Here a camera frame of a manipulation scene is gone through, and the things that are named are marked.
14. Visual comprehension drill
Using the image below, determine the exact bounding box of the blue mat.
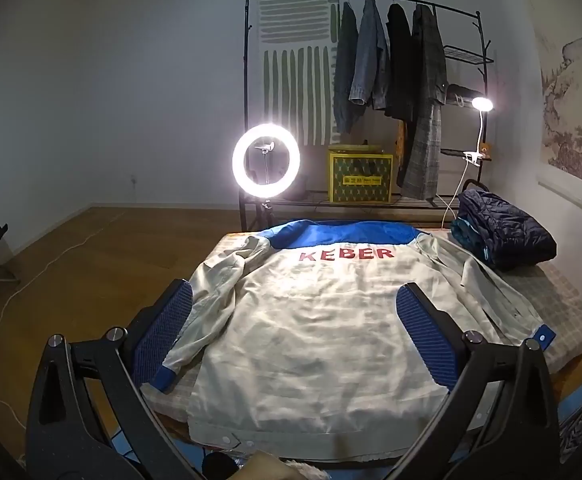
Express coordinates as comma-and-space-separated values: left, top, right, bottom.
111, 375, 582, 471

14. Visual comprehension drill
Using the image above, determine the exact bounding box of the checked cloth covered table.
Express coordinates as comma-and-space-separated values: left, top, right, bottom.
143, 230, 582, 461

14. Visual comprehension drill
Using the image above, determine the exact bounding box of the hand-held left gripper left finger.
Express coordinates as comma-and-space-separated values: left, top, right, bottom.
25, 278, 207, 480

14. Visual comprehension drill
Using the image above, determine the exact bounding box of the black ring light stand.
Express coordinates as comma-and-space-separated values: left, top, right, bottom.
253, 141, 278, 233

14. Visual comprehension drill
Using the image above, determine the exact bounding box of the green striped wall hanging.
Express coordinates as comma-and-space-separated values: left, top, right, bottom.
257, 0, 342, 147

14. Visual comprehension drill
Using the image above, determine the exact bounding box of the landscape wall painting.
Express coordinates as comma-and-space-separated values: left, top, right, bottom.
535, 0, 582, 196

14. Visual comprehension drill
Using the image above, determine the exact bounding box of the black hanging coat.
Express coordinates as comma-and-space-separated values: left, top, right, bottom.
383, 3, 417, 121

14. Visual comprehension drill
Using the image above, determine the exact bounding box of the navy puffer jacket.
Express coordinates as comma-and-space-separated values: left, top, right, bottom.
456, 189, 558, 272

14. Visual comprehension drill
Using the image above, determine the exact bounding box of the black metal clothes rack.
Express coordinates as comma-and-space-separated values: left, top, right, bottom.
238, 0, 494, 231

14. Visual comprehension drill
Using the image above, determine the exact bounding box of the white floor cable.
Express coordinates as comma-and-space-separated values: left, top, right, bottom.
0, 212, 126, 367

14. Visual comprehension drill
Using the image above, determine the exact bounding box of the white and blue jacket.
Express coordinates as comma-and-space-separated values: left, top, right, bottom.
141, 218, 557, 461

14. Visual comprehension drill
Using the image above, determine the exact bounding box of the white clip lamp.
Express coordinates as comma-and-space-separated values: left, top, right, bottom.
462, 96, 495, 167

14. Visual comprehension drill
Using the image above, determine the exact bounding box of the white lamp cable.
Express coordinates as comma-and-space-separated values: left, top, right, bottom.
441, 162, 472, 231

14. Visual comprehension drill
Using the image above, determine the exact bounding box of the yellow patterned box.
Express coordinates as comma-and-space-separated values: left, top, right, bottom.
327, 144, 394, 206

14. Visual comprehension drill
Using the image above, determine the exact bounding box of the hanging denim shirt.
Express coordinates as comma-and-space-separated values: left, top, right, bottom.
348, 0, 391, 111

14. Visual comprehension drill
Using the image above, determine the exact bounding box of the person's fluffy white coat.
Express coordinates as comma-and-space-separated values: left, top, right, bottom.
243, 452, 333, 480

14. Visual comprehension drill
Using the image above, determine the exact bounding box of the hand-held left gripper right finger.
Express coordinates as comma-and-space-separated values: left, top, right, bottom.
371, 281, 577, 480

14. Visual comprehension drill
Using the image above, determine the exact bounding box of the grey plaid hanging coat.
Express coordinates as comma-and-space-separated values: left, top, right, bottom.
401, 4, 449, 200

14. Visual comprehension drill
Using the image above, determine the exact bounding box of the dark green hanging jacket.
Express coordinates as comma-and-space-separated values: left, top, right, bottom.
332, 1, 367, 133

